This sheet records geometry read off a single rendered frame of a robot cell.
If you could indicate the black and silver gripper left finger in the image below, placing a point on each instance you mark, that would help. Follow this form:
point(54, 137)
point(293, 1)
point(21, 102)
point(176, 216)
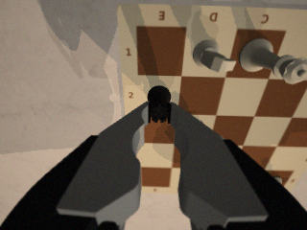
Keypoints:
point(100, 180)

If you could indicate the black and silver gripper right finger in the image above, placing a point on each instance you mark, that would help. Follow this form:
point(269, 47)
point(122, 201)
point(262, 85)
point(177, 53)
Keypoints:
point(219, 184)

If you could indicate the white pawn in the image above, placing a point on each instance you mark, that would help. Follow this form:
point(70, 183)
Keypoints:
point(278, 178)

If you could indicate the brown and cream chessboard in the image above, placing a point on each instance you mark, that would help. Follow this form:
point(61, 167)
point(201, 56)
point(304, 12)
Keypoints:
point(262, 114)

